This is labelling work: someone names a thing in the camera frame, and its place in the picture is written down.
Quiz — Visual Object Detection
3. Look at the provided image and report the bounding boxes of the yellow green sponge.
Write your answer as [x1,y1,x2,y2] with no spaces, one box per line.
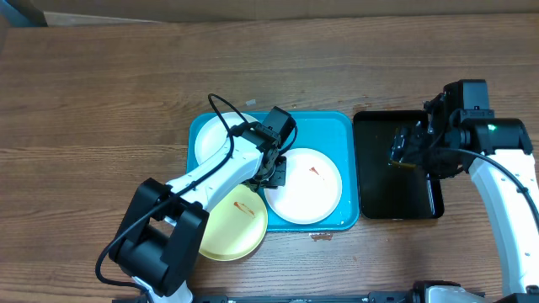
[389,160,417,170]

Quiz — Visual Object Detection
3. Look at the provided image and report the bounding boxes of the teal plastic tray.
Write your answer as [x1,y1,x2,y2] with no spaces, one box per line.
[186,110,360,233]

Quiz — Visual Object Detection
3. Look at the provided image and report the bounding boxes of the yellow plate with stain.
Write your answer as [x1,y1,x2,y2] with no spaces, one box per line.
[199,185,268,261]

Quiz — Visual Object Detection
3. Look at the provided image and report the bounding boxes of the white plate with red stain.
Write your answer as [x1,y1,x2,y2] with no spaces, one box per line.
[264,148,343,225]

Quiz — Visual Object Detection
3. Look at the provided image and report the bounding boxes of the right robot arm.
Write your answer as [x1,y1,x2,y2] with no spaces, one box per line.
[389,79,538,302]

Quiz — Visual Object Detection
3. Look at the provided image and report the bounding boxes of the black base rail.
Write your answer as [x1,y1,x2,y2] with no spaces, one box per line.
[112,290,488,303]

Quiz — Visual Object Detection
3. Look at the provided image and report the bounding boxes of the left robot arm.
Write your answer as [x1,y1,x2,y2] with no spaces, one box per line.
[98,121,297,302]

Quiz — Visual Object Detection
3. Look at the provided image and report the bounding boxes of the black rectangular water tray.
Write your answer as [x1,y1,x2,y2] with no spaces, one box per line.
[353,110,445,220]

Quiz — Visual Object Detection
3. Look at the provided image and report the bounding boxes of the white plate upper left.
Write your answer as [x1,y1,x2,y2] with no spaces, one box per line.
[195,112,258,164]

